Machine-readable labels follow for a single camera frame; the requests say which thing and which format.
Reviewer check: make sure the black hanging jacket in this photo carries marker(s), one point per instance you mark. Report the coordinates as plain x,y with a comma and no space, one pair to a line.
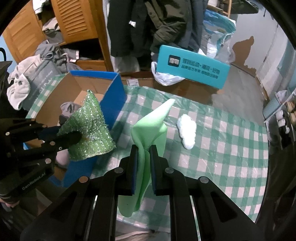
130,28

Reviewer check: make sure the blue white plastic bag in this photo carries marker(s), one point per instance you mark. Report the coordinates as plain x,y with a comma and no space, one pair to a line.
216,37

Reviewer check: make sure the olive hanging jacket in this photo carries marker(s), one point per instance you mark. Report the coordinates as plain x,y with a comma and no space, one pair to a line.
170,20

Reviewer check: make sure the white towel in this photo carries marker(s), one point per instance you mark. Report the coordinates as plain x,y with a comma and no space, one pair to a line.
19,80

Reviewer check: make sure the blue cardboard box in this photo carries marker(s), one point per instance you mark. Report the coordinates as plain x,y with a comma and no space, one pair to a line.
101,97

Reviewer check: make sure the wooden louvered wardrobe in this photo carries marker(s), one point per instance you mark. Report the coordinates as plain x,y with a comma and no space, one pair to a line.
79,25

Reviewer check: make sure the wooden shelf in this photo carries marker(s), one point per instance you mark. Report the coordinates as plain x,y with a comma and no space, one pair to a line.
222,7

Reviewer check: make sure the white fluffy sock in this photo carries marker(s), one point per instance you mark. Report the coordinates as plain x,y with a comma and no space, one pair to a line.
187,131

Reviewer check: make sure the person's left hand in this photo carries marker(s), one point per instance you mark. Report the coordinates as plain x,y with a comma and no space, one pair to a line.
10,205

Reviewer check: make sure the grey fleece slipper sock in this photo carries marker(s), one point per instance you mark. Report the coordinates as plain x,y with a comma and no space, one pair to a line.
68,108

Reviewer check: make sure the grey hoodie pile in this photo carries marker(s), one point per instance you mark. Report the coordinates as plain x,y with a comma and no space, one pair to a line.
64,59

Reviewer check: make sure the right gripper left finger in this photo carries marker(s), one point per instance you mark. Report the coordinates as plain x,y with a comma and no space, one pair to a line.
87,210

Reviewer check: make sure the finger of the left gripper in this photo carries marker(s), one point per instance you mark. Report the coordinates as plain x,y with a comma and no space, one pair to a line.
28,131
54,143

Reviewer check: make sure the green sparkly scrub cloth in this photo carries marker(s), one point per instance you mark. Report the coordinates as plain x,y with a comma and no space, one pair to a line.
89,121

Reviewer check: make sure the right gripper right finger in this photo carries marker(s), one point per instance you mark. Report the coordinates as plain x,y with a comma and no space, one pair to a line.
199,209

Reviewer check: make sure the dark grey hanging coat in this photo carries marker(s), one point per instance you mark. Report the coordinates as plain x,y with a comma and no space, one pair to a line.
190,38

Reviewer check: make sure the teal shoe box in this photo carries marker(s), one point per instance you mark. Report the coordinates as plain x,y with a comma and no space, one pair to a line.
192,66

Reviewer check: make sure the grey paper shopping bag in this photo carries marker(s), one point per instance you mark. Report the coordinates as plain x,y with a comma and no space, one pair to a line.
38,79

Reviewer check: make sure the green checkered tablecloth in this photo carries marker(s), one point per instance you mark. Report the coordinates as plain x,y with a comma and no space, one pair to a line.
229,150

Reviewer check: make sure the brown cardboard box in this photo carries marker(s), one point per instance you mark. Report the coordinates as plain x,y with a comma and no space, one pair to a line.
188,89

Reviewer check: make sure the shoe rack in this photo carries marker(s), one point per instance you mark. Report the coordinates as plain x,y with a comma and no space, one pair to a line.
280,120

